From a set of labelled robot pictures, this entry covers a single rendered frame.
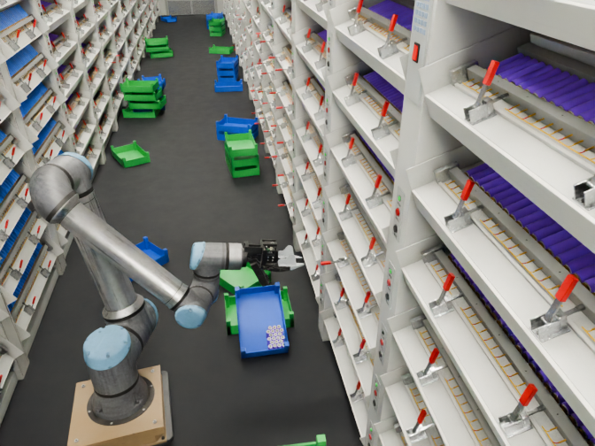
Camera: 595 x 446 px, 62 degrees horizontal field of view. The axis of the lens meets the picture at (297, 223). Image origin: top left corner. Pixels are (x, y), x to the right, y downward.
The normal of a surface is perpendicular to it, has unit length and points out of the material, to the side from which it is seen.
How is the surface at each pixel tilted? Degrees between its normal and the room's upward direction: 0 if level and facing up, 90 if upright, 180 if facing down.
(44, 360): 0
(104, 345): 3
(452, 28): 90
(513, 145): 21
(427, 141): 90
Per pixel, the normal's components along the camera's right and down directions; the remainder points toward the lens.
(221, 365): 0.00, -0.85
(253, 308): 0.07, -0.57
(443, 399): -0.36, -0.76
